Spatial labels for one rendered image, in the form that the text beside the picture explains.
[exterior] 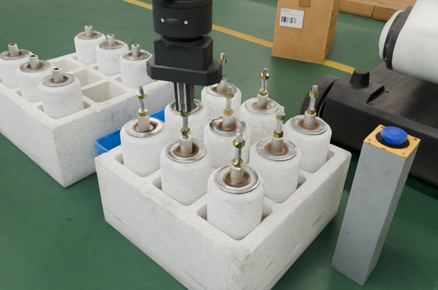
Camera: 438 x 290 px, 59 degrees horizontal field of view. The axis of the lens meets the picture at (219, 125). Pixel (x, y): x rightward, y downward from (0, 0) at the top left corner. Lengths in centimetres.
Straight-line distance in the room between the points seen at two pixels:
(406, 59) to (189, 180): 51
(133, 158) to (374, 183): 44
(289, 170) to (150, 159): 27
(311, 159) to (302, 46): 106
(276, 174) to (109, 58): 68
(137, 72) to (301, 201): 60
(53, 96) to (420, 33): 81
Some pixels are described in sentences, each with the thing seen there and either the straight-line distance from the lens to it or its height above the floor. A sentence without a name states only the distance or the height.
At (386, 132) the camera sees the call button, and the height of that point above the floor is 33.
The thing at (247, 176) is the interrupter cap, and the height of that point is 25.
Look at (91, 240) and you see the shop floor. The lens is 93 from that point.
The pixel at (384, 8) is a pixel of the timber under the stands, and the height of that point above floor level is 7.
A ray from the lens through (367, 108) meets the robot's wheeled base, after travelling 109.
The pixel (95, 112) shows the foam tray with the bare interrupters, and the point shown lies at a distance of 102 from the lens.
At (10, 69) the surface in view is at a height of 23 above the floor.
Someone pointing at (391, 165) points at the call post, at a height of 29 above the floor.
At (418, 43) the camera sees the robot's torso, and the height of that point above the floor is 41.
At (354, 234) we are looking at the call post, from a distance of 80.
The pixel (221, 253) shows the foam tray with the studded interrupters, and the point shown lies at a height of 17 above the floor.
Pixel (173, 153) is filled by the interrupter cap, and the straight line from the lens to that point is 70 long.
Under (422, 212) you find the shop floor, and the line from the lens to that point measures 109.
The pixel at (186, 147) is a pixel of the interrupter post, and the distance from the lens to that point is 70.
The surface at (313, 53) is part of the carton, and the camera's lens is 181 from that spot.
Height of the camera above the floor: 66
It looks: 31 degrees down
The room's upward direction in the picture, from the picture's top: 2 degrees clockwise
